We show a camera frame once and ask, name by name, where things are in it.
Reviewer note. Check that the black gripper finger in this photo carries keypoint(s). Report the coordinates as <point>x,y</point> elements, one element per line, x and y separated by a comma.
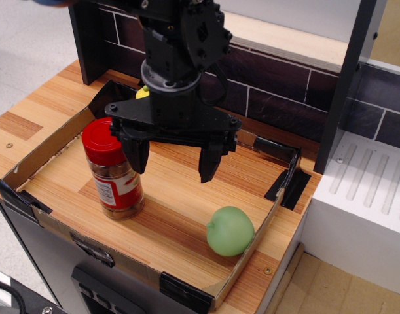
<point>137,153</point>
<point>210,158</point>

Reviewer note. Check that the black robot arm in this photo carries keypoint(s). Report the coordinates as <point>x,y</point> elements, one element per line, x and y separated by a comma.
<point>183,39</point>

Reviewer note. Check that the yellow toy bell pepper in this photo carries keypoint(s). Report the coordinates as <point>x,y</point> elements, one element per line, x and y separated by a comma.
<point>142,92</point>

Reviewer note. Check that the green toy apple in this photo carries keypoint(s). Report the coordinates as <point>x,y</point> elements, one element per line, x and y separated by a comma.
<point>230,231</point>

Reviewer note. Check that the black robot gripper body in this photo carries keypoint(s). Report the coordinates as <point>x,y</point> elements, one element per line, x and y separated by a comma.
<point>175,112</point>

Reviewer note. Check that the dark brick-pattern backsplash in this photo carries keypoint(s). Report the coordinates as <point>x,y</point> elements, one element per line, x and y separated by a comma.
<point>278,92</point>

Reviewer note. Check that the dark vertical post right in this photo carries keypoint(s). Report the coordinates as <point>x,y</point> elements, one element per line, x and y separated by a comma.
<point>338,112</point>

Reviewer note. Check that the white ribbed sink drainboard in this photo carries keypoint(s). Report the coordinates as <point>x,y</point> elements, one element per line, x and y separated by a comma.
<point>363,179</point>

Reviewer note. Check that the red-capped spice bottle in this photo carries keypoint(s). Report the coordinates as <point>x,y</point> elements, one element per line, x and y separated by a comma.
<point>119,186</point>

